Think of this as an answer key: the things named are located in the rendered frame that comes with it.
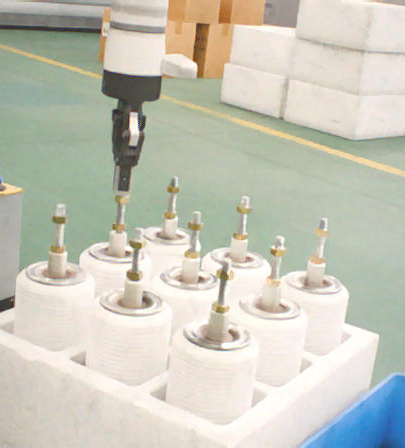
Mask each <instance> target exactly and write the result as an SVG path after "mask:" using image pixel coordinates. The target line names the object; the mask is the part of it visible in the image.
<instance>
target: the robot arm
mask: <svg viewBox="0 0 405 448"><path fill-rule="evenodd" d="M168 4H169V0H111V11H110V24H109V26H110V27H109V31H108V36H107V42H106V48H104V60H103V72H102V85H101V92H102V93H103V95H105V96H108V97H111V98H114V99H118V102H117V109H113V110H112V121H113V131H112V142H113V148H112V152H113V154H114V155H113V159H114V162H115V169H114V179H113V190H114V192H115V194H116V195H124V196H128V195H131V193H132V181H133V170H134V167H135V165H138V163H139V157H140V154H141V150H142V145H143V141H144V138H145V134H144V132H143V130H144V128H145V123H146V115H143V111H142V103H143V102H145V101H150V102H152V101H156V100H158V99H159V98H160V95H161V86H162V75H163V73H164V74H167V75H171V76H174V77H178V78H183V79H196V75H197V65H196V63H195V62H193V61H192V60H190V59H189V58H186V57H185V56H183V55H182V54H169V55H165V33H164V32H165V27H166V19H167V16H168ZM133 166H134V167H133Z"/></svg>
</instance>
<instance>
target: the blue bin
mask: <svg viewBox="0 0 405 448"><path fill-rule="evenodd" d="M299 448H405V374H404V373H399V372H397V373H392V374H390V375H389V376H387V378H386V379H385V380H384V381H382V382H381V383H380V384H379V385H377V386H376V387H375V388H373V389H371V390H370V391H369V392H368V393H366V394H365V395H364V396H362V397H361V399H360V400H359V401H357V402H356V403H355V404H353V405H351V406H350V407H349V408H348V409H346V410H345V411H344V412H343V413H341V414H340V415H339V416H337V417H336V418H335V420H334V421H331V422H330V423H329V424H328V425H326V426H325V427H324V428H323V429H321V430H320V431H319V432H318V433H316V434H315V435H314V436H311V437H310V438H309V439H308V440H306V442H305V443H304V444H303V445H301V446H300V447H299Z"/></svg>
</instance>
